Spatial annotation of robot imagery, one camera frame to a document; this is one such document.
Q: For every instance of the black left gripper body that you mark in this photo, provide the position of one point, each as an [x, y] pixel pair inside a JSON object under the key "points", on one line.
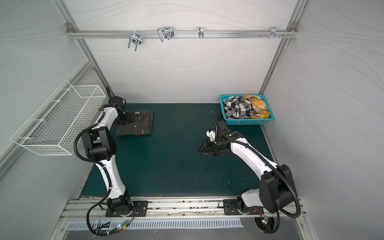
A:
{"points": [[123, 118]]}

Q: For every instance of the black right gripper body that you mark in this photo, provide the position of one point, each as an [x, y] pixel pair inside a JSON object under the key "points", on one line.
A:
{"points": [[208, 145]]}

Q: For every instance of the dark grey striped shirt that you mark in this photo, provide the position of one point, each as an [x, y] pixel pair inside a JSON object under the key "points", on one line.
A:
{"points": [[142, 126]]}

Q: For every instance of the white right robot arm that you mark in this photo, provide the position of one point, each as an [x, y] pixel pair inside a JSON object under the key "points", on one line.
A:
{"points": [[276, 193]]}

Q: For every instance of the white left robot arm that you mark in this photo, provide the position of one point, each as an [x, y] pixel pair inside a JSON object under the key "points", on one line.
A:
{"points": [[96, 145]]}

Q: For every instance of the black white checked shirt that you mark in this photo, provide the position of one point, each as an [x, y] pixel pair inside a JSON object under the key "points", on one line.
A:
{"points": [[235, 107]]}

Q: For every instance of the yellow plaid shirt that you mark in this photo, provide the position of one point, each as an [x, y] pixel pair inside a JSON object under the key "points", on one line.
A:
{"points": [[259, 107]]}

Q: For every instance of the metal hook clamp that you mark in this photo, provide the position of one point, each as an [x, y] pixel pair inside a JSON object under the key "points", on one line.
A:
{"points": [[135, 40]]}

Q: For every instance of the black round fan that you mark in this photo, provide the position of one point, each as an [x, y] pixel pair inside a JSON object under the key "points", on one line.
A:
{"points": [[268, 225]]}

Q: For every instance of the metal u-bolt clamp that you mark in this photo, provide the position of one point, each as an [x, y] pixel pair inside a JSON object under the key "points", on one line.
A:
{"points": [[165, 33]]}

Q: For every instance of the aluminium top crossbar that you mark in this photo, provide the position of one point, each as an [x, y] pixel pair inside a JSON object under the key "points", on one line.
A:
{"points": [[179, 34]]}

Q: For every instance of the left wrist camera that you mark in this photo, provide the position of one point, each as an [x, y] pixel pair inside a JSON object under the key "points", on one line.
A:
{"points": [[119, 100]]}

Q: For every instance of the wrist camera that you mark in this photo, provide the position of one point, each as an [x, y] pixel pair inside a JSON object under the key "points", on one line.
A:
{"points": [[219, 132], [119, 100]]}

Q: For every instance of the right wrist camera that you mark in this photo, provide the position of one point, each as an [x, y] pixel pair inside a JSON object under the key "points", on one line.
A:
{"points": [[219, 132]]}

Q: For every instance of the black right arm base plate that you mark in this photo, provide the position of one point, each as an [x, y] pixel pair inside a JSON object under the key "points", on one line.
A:
{"points": [[234, 207]]}

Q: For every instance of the white wire basket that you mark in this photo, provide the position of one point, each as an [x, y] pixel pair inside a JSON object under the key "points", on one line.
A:
{"points": [[52, 128]]}

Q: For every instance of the white slotted cable duct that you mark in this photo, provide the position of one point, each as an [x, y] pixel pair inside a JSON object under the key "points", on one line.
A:
{"points": [[153, 224]]}

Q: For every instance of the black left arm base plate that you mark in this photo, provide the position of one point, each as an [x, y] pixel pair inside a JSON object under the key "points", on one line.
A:
{"points": [[139, 209]]}

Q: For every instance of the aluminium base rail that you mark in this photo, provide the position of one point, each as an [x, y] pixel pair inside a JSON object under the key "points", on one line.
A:
{"points": [[158, 207]]}

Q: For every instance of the small metal ring clamp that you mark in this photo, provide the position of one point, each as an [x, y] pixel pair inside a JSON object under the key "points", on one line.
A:
{"points": [[201, 32]]}

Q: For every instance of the metal bracket with bolts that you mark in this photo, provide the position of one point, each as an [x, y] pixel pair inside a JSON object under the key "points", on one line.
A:
{"points": [[274, 33]]}

